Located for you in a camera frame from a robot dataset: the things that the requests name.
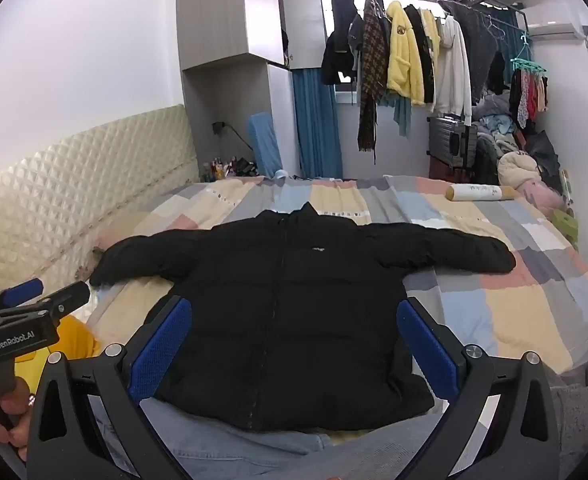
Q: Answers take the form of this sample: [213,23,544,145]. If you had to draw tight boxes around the pile of clothes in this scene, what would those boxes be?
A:
[474,95,524,186]

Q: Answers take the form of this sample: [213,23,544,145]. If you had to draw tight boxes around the person's blue jeans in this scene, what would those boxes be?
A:
[94,397,454,480]

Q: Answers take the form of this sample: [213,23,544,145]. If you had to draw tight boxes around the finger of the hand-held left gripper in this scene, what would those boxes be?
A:
[0,278,44,312]
[4,281,91,328]

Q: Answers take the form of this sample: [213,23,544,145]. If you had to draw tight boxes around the brown plaid scarf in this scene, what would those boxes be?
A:
[356,0,391,153]

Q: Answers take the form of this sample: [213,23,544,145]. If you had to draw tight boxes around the black cable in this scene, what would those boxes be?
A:
[221,125,257,153]

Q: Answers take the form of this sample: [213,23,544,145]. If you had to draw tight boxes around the yellow cloth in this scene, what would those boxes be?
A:
[14,314,102,393]

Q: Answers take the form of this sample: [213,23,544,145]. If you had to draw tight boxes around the grey suitcase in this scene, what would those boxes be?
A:
[428,116,478,171]

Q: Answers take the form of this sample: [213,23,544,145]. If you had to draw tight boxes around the grey wardrobe cabinet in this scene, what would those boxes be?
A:
[176,0,295,181]

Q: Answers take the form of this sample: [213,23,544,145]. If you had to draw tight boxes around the teal cloth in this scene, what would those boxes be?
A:
[391,94,413,138]

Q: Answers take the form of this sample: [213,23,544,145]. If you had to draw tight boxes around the white air conditioner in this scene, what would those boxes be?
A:
[528,21,588,43]

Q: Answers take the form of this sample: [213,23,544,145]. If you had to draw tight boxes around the black puffer jacket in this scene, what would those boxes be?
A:
[89,201,518,433]

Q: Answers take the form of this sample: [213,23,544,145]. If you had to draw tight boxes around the patchwork bed sheet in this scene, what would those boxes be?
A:
[81,174,588,441]

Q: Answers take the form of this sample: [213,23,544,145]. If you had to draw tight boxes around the black hanging jacket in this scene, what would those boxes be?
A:
[320,0,365,86]

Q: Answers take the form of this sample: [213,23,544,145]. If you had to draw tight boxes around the cluster of small bottles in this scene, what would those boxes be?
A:
[201,156,261,182]

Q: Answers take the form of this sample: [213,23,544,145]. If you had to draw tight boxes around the cream plush coat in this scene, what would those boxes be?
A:
[498,151,542,188]

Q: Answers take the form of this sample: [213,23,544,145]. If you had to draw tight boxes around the blue curtain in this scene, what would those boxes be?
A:
[292,67,345,180]

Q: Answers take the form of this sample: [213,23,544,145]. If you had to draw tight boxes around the yellow fleece robe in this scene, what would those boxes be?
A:
[385,0,442,107]

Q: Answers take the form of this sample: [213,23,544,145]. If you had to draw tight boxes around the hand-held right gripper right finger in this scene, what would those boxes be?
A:
[396,296,563,480]

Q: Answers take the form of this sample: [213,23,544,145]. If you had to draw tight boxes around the black garment with yellow trim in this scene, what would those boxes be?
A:
[405,5,437,106]

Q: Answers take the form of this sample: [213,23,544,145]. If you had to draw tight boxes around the white hoodie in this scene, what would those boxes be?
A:
[431,14,473,126]

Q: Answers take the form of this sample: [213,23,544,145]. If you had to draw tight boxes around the dark grey sweater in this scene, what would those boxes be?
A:
[444,1,499,106]

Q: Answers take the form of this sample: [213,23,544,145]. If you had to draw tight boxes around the person's left hand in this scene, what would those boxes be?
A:
[0,377,36,463]

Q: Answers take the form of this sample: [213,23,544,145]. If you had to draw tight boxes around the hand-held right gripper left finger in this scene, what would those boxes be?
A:
[25,296,195,480]

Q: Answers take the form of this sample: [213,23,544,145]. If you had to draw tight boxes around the grey fleece cloth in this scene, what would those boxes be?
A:
[548,302,588,480]

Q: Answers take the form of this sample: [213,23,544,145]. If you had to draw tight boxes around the green sock hanger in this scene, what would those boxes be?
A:
[510,35,549,131]

